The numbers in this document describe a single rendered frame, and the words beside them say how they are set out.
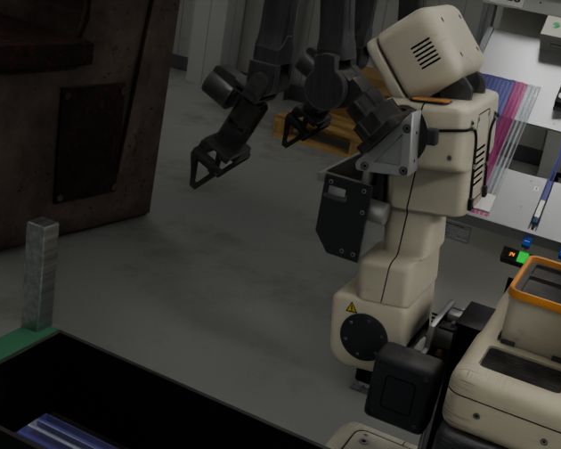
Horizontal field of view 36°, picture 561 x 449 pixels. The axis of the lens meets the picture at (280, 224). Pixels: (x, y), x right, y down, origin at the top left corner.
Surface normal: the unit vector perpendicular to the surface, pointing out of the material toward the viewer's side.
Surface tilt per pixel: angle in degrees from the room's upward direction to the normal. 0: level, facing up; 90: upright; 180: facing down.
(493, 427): 90
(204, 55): 90
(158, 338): 0
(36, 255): 90
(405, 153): 90
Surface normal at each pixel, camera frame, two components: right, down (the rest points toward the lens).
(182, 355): 0.16, -0.92
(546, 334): -0.44, 0.29
